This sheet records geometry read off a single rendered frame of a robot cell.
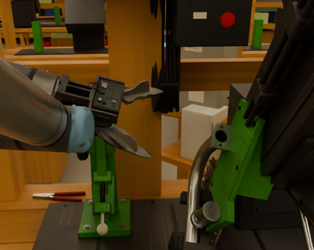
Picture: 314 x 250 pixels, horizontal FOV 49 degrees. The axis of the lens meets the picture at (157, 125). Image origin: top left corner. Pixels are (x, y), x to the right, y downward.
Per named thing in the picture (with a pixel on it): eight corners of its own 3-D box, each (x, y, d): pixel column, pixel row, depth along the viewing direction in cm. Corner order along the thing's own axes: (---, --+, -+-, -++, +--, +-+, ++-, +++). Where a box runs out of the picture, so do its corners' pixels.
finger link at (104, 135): (118, 153, 65) (85, 119, 66) (117, 155, 66) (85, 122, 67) (135, 137, 67) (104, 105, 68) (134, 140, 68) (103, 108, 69)
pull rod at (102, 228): (108, 237, 82) (107, 217, 80) (96, 238, 82) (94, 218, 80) (109, 222, 87) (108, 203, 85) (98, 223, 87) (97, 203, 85)
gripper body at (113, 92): (120, 119, 61) (51, 101, 59) (113, 135, 69) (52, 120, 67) (129, 81, 64) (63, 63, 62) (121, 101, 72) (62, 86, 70)
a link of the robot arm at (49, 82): (29, 114, 66) (41, 78, 69) (53, 120, 67) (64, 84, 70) (26, 97, 59) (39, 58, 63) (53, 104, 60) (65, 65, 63)
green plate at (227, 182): (260, 226, 68) (303, 128, 61) (220, 218, 67) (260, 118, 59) (242, 193, 78) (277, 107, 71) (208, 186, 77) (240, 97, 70)
